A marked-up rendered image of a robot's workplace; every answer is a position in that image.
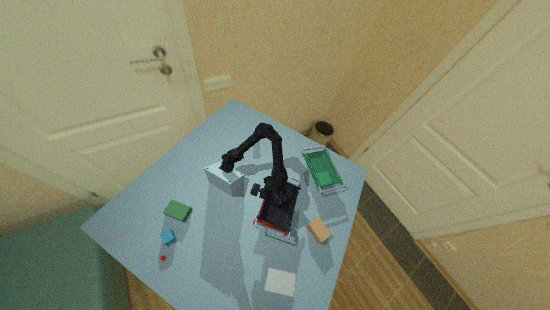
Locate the tan rectangular block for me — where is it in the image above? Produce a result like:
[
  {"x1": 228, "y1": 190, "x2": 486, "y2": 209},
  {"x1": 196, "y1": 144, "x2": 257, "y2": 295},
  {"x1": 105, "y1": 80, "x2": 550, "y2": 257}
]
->
[{"x1": 306, "y1": 216, "x2": 331, "y2": 244}]

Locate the light blue cube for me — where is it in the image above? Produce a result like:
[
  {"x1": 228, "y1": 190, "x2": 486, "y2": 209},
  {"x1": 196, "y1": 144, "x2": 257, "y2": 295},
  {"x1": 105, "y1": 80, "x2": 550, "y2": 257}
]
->
[{"x1": 159, "y1": 228, "x2": 176, "y2": 245}]

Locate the green block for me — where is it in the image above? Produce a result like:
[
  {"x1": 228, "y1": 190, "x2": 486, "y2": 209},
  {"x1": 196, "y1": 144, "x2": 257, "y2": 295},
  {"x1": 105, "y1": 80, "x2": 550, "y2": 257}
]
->
[{"x1": 163, "y1": 199, "x2": 192, "y2": 222}]

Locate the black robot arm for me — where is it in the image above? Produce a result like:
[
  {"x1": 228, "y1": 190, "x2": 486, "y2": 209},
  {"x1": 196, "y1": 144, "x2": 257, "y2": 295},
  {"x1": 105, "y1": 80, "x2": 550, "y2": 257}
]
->
[{"x1": 219, "y1": 123, "x2": 288, "y2": 208}]

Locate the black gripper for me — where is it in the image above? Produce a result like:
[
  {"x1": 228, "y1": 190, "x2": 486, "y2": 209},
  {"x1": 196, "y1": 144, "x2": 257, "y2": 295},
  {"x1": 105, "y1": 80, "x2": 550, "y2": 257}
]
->
[{"x1": 250, "y1": 183, "x2": 274, "y2": 203}]

